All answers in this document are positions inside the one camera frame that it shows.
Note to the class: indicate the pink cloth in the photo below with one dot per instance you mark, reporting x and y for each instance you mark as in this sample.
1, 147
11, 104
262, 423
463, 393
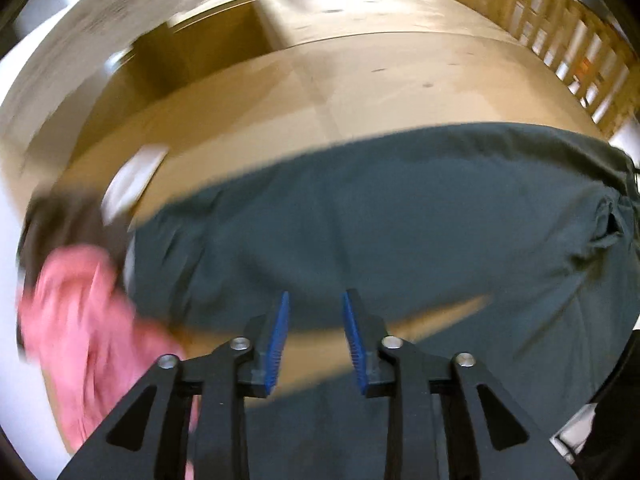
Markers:
95, 340

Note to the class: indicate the cardboard box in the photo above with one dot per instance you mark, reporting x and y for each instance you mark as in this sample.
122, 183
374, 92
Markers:
200, 55

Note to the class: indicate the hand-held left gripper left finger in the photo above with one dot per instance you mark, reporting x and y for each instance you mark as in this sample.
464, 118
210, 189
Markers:
278, 342

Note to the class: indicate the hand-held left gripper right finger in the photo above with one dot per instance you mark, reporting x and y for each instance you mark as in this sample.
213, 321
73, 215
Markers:
356, 345

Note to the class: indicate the wooden slatted fence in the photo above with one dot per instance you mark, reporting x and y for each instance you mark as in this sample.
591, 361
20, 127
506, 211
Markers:
565, 25

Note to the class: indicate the dark brown cloth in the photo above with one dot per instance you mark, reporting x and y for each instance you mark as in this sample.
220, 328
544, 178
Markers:
65, 230

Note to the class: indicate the dark green pants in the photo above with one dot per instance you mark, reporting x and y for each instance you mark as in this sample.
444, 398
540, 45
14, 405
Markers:
400, 220

